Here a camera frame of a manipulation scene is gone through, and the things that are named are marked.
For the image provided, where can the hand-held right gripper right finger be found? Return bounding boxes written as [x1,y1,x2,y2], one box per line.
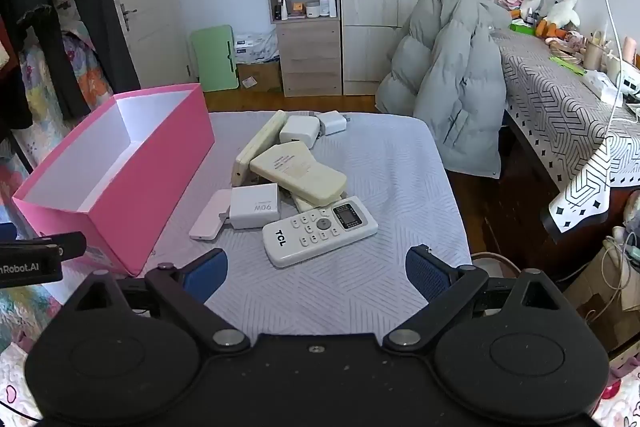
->
[382,245,583,354]

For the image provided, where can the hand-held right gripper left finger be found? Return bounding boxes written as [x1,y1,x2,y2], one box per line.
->
[60,248,251,355]

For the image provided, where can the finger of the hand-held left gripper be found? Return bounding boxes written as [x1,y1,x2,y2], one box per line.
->
[0,232,87,261]

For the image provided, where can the white remote control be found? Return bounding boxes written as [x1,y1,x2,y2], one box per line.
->
[262,196,379,269]

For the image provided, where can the pink cardboard box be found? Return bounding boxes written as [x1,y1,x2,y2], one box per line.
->
[11,83,216,277]

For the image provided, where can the yellowed wide remote control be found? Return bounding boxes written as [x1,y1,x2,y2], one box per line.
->
[249,141,348,206]

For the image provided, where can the long cream remote control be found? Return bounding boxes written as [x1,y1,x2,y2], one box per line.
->
[231,109,288,188]

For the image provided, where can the flat white power bank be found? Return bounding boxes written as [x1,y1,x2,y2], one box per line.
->
[189,189,233,241]

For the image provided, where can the large white charger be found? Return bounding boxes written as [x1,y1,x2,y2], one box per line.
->
[228,185,281,230]

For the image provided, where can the floral quilt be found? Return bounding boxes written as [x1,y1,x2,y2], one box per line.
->
[0,0,118,358]

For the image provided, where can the white rounded charger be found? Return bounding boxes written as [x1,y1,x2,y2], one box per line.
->
[279,115,322,146]

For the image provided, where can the small white charger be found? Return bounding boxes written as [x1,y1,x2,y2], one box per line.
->
[316,110,352,136]

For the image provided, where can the grey puffer jacket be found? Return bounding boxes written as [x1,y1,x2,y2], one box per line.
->
[375,0,508,180]

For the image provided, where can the brown cardboard box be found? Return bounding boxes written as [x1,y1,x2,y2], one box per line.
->
[235,62,283,94]

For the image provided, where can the patterned white tablecloth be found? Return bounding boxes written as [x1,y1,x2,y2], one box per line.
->
[492,29,640,235]

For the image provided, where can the green folding table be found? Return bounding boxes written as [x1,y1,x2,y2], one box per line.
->
[189,25,238,94]

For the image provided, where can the white plastic packages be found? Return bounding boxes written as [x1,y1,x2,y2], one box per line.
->
[234,29,281,64]

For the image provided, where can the wooden bookshelf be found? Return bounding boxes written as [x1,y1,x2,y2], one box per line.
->
[259,0,343,98]

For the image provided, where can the light wooden wardrobe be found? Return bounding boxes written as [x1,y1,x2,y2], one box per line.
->
[336,0,501,96]

